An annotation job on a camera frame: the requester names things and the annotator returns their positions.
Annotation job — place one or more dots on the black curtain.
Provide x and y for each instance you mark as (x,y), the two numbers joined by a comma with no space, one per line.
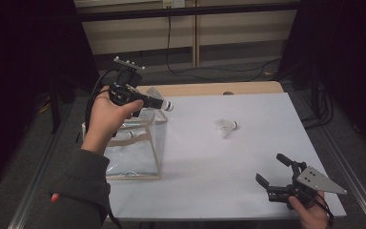
(346,47)
(12,63)

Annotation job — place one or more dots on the beige vertical post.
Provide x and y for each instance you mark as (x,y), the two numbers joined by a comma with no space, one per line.
(196,38)

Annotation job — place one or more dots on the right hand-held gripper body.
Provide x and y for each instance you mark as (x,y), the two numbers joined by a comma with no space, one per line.
(316,182)

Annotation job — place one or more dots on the black stand leg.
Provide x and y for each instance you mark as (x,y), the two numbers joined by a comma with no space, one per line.
(55,117)

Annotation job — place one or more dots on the person's right hand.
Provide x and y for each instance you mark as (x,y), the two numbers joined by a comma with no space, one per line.
(313,218)

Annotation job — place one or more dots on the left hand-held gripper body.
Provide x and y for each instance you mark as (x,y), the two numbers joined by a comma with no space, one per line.
(125,92)

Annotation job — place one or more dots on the metal floor rail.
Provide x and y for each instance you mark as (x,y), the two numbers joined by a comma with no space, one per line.
(355,171)
(31,191)

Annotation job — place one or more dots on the white shuttlecock blue band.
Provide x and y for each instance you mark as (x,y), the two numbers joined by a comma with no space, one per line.
(169,106)

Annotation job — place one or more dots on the person's left hand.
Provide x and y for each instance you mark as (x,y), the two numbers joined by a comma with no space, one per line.
(105,120)

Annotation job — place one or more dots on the white table mat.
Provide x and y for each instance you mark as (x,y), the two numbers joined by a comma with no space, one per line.
(203,152)

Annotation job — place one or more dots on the black horizontal bar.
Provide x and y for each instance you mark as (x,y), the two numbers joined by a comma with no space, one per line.
(139,14)

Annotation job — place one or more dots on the white wall socket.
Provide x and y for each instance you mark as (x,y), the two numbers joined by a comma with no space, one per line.
(173,3)

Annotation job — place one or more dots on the dark table grommet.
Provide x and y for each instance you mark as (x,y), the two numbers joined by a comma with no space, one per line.
(228,93)

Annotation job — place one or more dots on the clear plastic bag beige trim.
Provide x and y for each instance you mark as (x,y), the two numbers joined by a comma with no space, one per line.
(139,156)

